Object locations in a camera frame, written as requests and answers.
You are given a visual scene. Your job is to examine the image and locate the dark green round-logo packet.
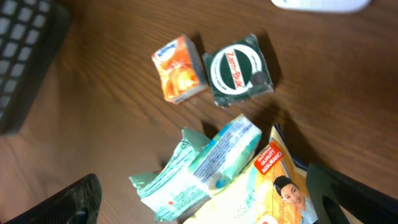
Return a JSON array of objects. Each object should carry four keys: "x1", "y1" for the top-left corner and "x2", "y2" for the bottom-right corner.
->
[{"x1": 202, "y1": 34, "x2": 274, "y2": 108}]

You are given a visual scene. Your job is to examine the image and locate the yellow snack bag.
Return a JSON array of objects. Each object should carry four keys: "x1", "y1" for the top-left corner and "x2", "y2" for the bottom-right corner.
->
[{"x1": 182, "y1": 124, "x2": 364, "y2": 224}]

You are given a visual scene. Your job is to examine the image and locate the teal wipes packet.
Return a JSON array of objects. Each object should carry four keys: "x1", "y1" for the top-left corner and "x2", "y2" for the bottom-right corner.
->
[{"x1": 129, "y1": 114, "x2": 262, "y2": 222}]

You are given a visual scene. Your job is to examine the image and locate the orange tissue packet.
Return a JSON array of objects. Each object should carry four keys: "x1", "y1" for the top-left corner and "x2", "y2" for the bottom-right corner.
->
[{"x1": 152, "y1": 34, "x2": 207, "y2": 104}]

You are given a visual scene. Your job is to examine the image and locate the white barcode scanner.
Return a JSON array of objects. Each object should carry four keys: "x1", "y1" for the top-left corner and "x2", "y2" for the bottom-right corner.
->
[{"x1": 271, "y1": 0, "x2": 372, "y2": 14}]

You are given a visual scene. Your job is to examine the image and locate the dark grey plastic basket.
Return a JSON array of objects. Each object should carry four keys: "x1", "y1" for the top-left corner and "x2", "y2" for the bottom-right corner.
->
[{"x1": 1, "y1": 0, "x2": 72, "y2": 136}]

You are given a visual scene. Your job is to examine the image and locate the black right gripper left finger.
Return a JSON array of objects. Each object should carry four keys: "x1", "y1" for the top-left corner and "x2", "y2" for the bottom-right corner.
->
[{"x1": 6, "y1": 173, "x2": 102, "y2": 224}]

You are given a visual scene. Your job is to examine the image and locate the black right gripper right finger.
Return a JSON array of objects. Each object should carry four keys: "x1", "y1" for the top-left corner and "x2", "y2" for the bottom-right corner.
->
[{"x1": 306, "y1": 163, "x2": 397, "y2": 224}]

